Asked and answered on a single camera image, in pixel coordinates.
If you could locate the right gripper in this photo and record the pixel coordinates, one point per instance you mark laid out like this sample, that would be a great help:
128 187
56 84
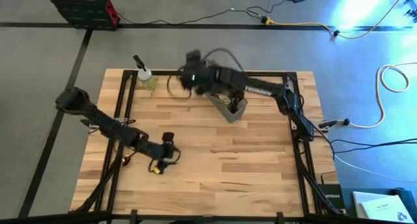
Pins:
198 75

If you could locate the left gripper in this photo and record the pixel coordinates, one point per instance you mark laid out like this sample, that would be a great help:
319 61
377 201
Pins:
161 155

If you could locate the spray bottle yellow-green label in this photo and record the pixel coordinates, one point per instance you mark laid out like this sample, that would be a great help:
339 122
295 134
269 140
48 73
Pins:
145 75

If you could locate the grey plastic cutlery basket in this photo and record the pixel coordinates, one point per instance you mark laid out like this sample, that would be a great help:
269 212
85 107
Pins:
233 116

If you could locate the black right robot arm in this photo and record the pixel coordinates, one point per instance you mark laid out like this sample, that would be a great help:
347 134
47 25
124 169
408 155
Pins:
267 87

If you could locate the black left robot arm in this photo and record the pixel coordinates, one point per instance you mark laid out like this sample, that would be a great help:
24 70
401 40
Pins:
104 123

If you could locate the red black tool case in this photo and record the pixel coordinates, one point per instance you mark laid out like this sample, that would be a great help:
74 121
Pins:
84 12

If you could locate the white booklet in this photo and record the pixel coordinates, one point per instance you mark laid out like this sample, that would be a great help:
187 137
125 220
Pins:
381 207

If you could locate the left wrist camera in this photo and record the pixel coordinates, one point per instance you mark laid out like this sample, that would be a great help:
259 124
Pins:
168 137

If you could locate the black clamp bracket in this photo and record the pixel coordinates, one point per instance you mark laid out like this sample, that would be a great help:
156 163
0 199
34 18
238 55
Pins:
327 123

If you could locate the black network switch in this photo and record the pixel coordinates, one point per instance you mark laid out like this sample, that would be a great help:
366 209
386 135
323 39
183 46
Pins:
332 198

